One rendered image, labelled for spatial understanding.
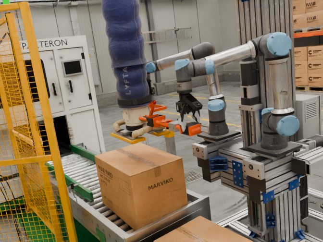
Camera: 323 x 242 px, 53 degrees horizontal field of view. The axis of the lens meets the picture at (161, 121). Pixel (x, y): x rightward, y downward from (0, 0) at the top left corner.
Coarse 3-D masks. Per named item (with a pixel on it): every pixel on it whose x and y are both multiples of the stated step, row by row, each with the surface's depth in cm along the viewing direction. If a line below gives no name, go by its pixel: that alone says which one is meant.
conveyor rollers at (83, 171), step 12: (72, 156) 390; (72, 168) 352; (84, 168) 342; (96, 168) 340; (84, 180) 313; (96, 180) 310; (72, 192) 287; (96, 192) 281; (96, 204) 255; (108, 216) 239; (132, 228) 220
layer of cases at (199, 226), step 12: (180, 228) 207; (192, 228) 205; (204, 228) 203; (216, 228) 202; (156, 240) 197; (168, 240) 196; (180, 240) 194; (192, 240) 193; (204, 240) 191; (216, 240) 190; (228, 240) 188; (240, 240) 187
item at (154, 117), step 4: (148, 116) 197; (152, 116) 199; (156, 116) 200; (160, 116) 193; (164, 116) 195; (148, 120) 195; (152, 120) 191; (156, 120) 192; (160, 120) 193; (148, 124) 196; (152, 124) 192; (156, 124) 192
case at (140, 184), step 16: (144, 144) 259; (96, 160) 244; (112, 160) 229; (128, 160) 225; (144, 160) 221; (160, 160) 217; (176, 160) 214; (112, 176) 222; (128, 176) 198; (144, 176) 202; (160, 176) 208; (176, 176) 216; (112, 192) 230; (128, 192) 204; (144, 192) 203; (160, 192) 210; (176, 192) 217; (112, 208) 238; (128, 208) 211; (144, 208) 205; (160, 208) 211; (176, 208) 219; (128, 224) 217; (144, 224) 206
